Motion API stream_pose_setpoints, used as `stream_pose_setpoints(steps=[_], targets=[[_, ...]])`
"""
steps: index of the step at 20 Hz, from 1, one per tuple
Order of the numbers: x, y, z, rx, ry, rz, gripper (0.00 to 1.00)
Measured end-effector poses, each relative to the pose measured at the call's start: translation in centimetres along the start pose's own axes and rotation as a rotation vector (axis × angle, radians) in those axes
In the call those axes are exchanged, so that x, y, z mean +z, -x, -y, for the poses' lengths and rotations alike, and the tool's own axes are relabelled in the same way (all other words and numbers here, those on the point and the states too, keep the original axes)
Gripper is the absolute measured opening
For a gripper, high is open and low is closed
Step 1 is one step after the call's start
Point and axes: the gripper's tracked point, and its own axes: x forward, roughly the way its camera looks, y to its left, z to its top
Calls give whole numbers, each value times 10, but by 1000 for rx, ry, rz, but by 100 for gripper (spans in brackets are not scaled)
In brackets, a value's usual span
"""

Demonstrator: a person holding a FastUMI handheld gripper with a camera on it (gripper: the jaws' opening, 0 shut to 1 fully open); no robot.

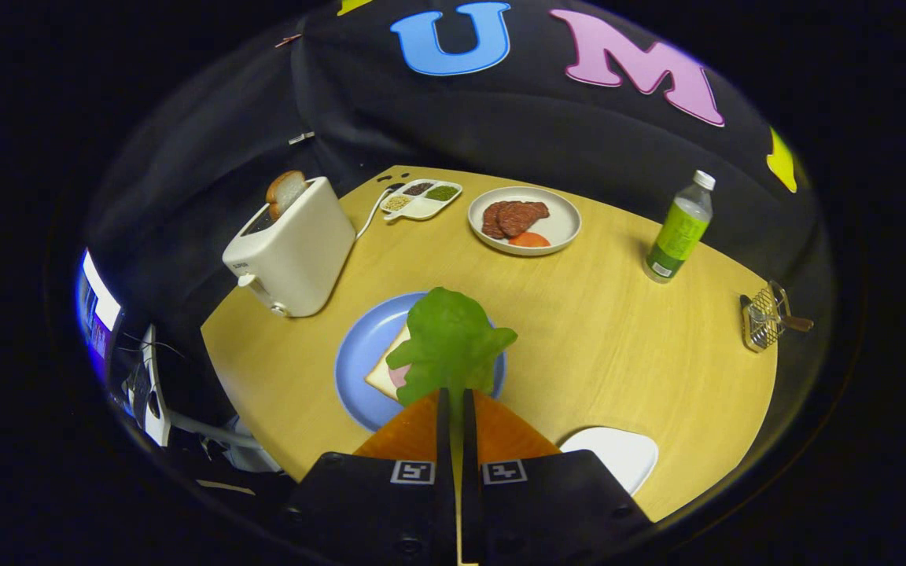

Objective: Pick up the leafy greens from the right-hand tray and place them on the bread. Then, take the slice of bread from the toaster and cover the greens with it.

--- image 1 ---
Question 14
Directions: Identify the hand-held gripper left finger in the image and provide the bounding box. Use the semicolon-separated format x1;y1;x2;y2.
280;388;458;566

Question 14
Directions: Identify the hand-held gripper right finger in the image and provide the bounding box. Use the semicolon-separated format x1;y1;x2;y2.
461;389;654;566

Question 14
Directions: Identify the green lettuce leaf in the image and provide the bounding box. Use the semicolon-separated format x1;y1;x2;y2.
386;287;518;410

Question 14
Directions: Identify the toasted bread slice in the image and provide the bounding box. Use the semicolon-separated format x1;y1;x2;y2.
266;170;308;221

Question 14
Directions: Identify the white bread slice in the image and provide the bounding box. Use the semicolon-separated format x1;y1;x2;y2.
364;324;414;403

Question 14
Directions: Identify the blue plate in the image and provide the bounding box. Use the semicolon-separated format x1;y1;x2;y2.
334;292;507;432

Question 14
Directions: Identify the white leaf-shaped plate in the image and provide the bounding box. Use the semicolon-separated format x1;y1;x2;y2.
559;427;660;496

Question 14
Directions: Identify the brown meat slice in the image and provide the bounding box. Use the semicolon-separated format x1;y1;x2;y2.
498;200;551;238
481;201;510;240

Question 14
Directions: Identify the white divided seasoning tray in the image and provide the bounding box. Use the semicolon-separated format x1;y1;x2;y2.
379;178;463;222

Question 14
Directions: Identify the round white plate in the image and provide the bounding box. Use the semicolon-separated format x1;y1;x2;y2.
467;186;582;257

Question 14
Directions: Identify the white toaster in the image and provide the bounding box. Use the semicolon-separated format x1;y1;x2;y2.
222;176;357;318

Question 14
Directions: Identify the white device stand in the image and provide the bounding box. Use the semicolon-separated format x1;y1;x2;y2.
138;324;172;447

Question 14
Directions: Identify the green label plastic bottle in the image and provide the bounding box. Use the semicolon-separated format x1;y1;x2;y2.
643;170;716;284

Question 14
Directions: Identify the lit monitor screen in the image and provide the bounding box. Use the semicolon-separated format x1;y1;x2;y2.
75;250;122;382

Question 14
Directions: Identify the grey cable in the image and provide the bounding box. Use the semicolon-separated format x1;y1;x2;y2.
170;409;265;453

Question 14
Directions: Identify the white toaster cable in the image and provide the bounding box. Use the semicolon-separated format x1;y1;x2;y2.
355;187;395;239

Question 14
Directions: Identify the metal wire rack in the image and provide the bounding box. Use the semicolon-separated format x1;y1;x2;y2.
740;281;792;353

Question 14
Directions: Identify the wooden handled utensil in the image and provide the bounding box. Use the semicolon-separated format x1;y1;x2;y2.
740;295;814;333

